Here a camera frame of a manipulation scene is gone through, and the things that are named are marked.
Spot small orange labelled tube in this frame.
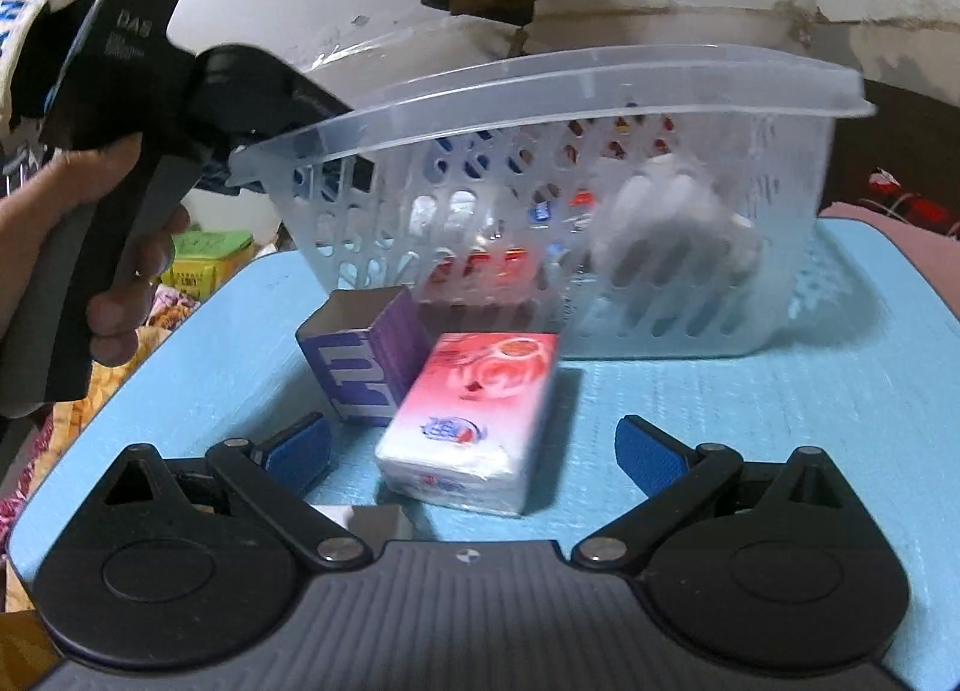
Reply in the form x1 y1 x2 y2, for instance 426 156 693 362
313 504 415 554

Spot white black hanging jacket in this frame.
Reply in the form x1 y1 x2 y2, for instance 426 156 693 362
2 0 94 195

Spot white plush toy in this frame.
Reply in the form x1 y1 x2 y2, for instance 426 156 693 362
587 153 761 288

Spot red cigarette box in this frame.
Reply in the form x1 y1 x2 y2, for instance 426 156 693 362
423 247 535 306

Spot purple small carton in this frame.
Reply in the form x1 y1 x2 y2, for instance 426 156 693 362
296 286 433 427

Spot clear plastic basket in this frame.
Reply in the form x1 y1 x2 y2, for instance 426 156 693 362
231 44 872 359

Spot clear bottle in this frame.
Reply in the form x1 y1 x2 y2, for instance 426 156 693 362
404 186 521 252

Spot person left hand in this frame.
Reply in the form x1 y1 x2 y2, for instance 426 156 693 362
2 135 190 367

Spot red patterned bedding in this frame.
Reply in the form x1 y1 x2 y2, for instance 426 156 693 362
859 167 960 241

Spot pink tissue pack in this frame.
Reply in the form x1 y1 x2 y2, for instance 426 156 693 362
374 331 558 517

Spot green yellow tin box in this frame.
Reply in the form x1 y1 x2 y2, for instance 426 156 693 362
161 229 257 301

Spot dark wooden headboard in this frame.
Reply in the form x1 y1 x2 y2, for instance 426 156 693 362
820 80 960 213

